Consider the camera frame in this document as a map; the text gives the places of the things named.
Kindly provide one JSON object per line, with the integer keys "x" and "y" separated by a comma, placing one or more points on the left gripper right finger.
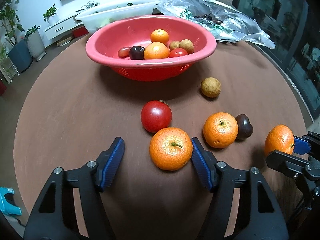
{"x": 259, "y": 215}

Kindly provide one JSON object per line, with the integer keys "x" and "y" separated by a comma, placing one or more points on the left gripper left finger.
{"x": 53, "y": 215}

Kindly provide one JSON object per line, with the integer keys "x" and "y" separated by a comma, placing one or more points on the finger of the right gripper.
{"x": 307, "y": 144}
{"x": 291, "y": 166}

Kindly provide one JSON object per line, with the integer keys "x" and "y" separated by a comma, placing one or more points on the mandarin with stem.
{"x": 170, "y": 149}

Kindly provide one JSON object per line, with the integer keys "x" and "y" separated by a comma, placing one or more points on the brown longan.
{"x": 211, "y": 87}
{"x": 174, "y": 45}
{"x": 187, "y": 45}

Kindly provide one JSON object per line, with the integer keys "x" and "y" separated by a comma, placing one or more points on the large orange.
{"x": 156, "y": 50}

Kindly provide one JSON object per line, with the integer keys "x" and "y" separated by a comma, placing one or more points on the dark plum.
{"x": 245, "y": 129}
{"x": 136, "y": 53}

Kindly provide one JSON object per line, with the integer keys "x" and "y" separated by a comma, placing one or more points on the blue plastic stool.
{"x": 8, "y": 206}

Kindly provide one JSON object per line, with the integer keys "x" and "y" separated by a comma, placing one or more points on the clear plastic bag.
{"x": 226, "y": 23}

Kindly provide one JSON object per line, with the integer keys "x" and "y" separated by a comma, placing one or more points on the red tomato on table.
{"x": 156, "y": 115}

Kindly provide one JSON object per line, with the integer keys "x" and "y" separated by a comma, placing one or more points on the cherry tomato in bowl right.
{"x": 177, "y": 52}

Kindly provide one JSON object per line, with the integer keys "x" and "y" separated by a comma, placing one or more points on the cherry tomato in bowl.
{"x": 177, "y": 52}
{"x": 124, "y": 52}

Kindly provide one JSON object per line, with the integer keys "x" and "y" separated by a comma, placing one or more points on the blue potted plant left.
{"x": 10, "y": 23}

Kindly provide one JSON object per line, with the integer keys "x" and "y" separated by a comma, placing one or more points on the white potted plant left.
{"x": 34, "y": 43}

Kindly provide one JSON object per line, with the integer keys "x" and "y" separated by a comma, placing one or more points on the cherry tomato in bowl left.
{"x": 124, "y": 52}

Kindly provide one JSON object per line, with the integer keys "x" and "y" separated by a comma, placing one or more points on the red plastic colander bowl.
{"x": 102, "y": 47}

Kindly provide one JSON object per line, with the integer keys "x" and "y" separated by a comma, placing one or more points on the small orange in bowl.
{"x": 159, "y": 35}

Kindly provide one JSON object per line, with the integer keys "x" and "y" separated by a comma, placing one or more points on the red box under cabinet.
{"x": 80, "y": 31}

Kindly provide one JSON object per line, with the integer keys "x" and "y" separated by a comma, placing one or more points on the white TV cabinet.
{"x": 62, "y": 26}

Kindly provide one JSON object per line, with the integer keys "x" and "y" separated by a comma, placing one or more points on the small potted plant on cabinet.
{"x": 51, "y": 16}

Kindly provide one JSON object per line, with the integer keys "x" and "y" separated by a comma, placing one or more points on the white plastic basin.
{"x": 97, "y": 17}

